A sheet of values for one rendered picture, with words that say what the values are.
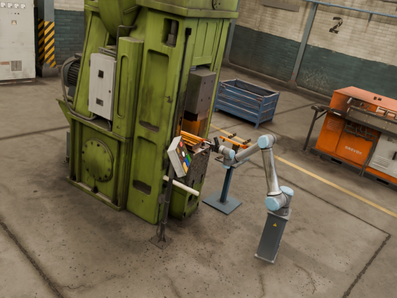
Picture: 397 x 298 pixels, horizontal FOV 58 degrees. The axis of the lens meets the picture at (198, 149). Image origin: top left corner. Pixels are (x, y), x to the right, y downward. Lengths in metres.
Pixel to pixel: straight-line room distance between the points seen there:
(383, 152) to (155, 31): 4.59
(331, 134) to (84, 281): 5.05
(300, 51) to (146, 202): 8.49
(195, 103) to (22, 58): 5.47
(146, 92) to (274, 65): 8.68
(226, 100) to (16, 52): 4.49
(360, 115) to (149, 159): 3.95
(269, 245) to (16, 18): 6.53
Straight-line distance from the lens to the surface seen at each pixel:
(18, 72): 8.55
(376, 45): 10.88
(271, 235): 3.93
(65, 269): 3.71
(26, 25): 8.42
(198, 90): 3.62
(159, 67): 3.63
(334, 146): 7.05
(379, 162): 6.85
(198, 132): 4.22
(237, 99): 7.81
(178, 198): 4.22
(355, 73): 11.03
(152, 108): 3.75
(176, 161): 3.28
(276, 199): 3.54
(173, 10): 3.37
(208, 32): 3.76
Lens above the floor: 2.60
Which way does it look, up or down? 25 degrees down
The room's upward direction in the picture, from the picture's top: 11 degrees clockwise
